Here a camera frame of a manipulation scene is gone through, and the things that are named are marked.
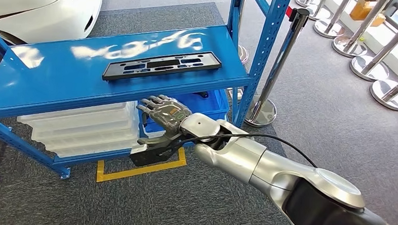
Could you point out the orange cardboard box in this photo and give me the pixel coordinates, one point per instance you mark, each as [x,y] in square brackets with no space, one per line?
[359,9]

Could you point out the white car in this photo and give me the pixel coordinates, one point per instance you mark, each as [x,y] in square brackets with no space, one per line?
[38,20]

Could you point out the yellow floor tape marking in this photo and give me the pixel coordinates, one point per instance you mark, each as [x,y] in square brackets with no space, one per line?
[139,171]

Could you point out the red barrier belt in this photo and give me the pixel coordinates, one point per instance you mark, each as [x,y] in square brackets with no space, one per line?
[287,10]

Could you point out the small black part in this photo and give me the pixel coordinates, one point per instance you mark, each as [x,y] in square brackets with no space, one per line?
[200,94]

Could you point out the black plastic plate holder part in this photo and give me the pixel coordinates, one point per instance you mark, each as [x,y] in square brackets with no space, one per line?
[116,73]

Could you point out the blue plastic bin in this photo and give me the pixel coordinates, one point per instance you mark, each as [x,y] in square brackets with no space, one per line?
[206,105]

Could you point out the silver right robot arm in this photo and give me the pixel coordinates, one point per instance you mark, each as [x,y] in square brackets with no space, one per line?
[250,161]

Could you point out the white plastic bin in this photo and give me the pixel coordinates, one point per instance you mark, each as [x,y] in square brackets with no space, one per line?
[152,134]

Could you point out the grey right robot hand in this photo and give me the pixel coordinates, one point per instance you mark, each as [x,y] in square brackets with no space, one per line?
[168,115]

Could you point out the blue metal shelf rack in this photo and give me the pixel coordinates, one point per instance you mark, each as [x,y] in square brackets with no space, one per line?
[52,78]

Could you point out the chrome stanchion black cap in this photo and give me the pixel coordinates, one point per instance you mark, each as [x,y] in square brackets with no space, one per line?
[271,74]

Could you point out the white plastic tray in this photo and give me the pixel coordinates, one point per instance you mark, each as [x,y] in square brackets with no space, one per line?
[74,114]
[93,151]
[84,132]
[90,143]

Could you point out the black bracket part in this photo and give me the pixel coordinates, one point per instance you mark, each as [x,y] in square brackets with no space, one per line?
[145,120]

